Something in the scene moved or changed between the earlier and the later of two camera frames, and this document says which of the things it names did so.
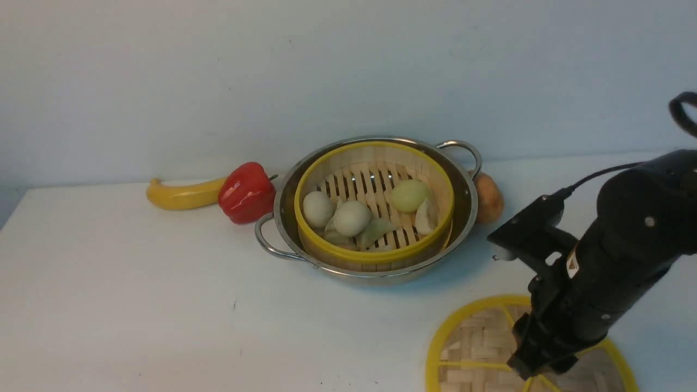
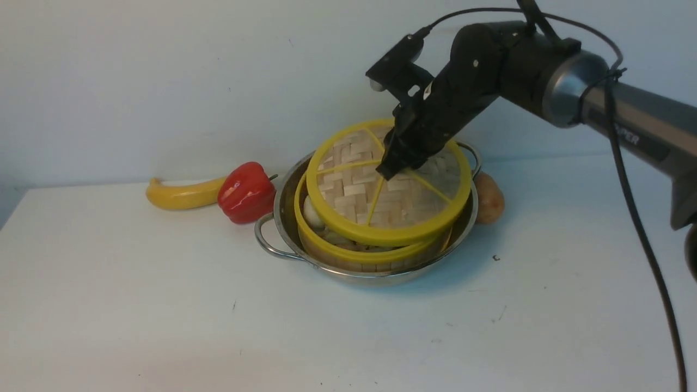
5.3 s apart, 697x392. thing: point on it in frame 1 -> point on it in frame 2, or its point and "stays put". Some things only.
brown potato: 490,200 stays put
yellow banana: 187,197 stays put
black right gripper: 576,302 -> 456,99
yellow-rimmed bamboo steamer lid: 471,350 -> 343,182
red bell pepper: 247,194 stays put
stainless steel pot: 277,231 stays put
